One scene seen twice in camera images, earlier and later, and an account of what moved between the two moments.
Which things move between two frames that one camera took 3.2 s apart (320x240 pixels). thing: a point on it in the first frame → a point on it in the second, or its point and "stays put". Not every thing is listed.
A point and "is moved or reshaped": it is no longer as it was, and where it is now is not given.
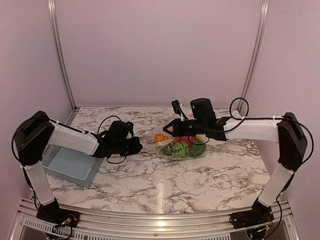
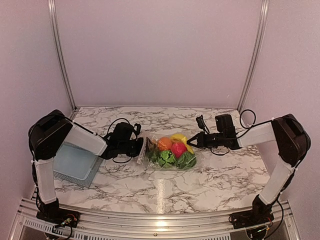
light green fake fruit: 182,149 → 166,158
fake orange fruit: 159,137 → 165,143
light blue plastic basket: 71,165 stays put
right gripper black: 177,131 → 200,140
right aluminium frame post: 261,36 stays put
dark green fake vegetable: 197,150 → 187,160
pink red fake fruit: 177,139 → 178,149
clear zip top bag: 180,148 is moved or reshaped
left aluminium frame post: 53,24 stays put
